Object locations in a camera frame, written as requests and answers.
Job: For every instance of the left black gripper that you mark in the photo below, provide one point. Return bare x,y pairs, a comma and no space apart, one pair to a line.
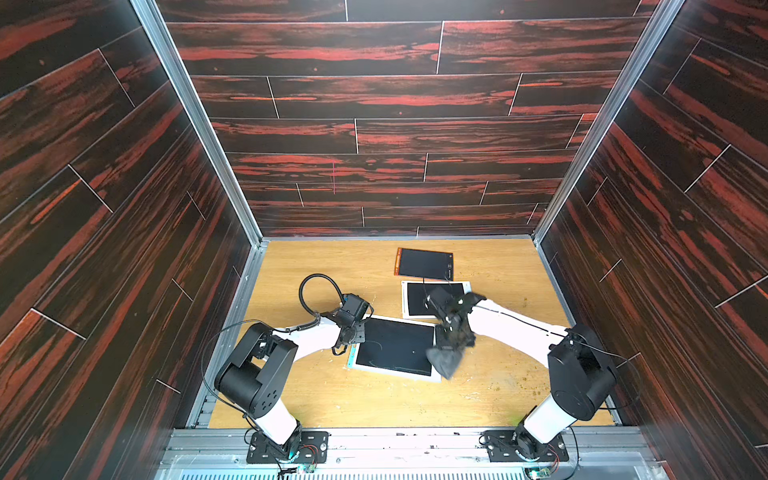
361,333

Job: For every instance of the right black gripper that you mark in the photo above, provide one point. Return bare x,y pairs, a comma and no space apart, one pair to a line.
452,335

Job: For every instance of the grey microfibre cloth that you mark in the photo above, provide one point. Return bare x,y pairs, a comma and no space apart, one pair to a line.
446,357

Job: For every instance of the blue-edged white drawing tablet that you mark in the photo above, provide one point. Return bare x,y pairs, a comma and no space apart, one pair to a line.
396,347

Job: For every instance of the red drawing tablet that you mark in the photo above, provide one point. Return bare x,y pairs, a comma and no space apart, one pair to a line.
424,264

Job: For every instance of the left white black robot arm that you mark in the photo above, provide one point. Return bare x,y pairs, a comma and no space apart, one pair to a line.
254,375

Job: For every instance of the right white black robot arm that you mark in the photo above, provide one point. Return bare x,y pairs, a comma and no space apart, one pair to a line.
581,373

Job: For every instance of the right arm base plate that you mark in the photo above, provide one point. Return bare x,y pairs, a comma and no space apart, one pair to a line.
513,446

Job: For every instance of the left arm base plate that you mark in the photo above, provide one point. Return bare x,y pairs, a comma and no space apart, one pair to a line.
308,447

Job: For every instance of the aluminium front rail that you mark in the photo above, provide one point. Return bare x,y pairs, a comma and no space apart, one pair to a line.
412,453

